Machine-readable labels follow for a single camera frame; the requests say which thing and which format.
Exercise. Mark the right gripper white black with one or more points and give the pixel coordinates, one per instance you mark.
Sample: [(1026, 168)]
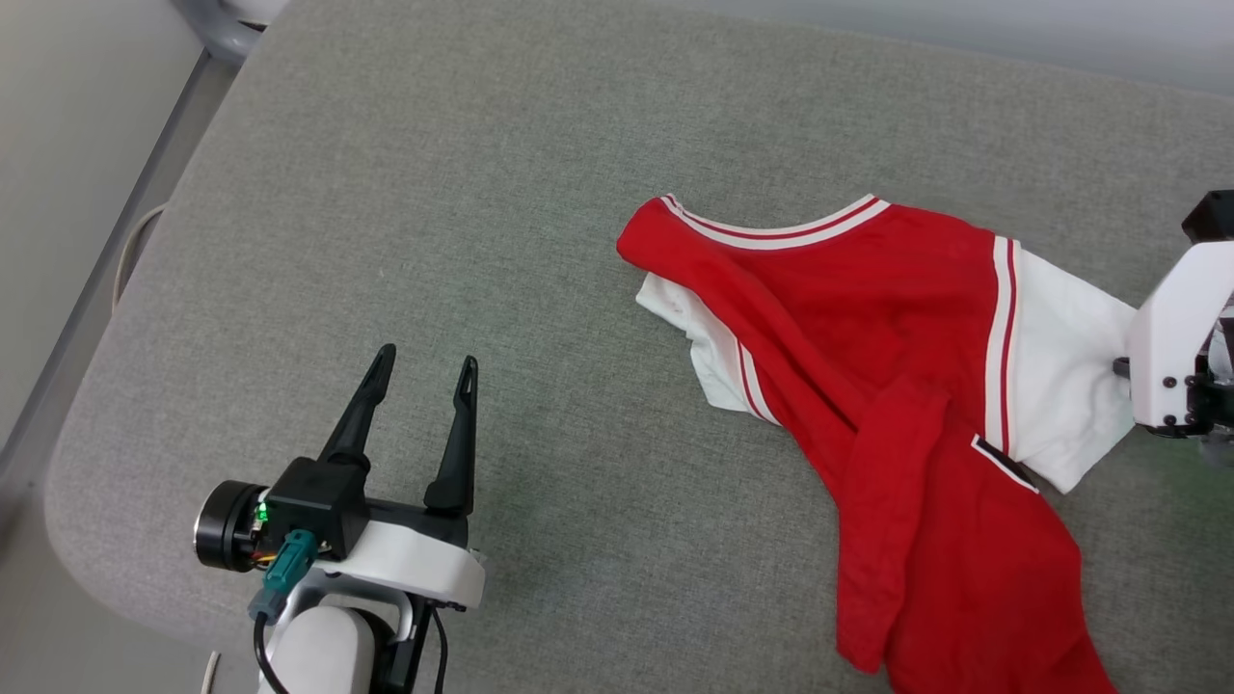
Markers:
[(1171, 337)]

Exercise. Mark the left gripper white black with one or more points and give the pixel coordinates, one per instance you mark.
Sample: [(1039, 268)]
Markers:
[(415, 564)]

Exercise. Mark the red and white jersey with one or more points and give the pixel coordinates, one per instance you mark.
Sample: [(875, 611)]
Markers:
[(897, 347)]

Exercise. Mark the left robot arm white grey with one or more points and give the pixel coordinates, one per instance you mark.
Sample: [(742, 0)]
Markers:
[(323, 655)]

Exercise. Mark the grey fabric sofa seat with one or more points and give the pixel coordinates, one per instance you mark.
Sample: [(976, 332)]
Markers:
[(434, 241)]

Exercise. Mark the grey round furniture base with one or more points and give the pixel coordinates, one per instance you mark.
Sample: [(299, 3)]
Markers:
[(227, 24)]

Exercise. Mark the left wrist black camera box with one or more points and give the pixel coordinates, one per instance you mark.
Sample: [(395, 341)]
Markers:
[(313, 506)]

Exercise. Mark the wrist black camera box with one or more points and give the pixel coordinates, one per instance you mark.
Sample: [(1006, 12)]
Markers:
[(1213, 217), (313, 506)]

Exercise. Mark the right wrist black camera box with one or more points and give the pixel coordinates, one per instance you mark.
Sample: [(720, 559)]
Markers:
[(1213, 217)]

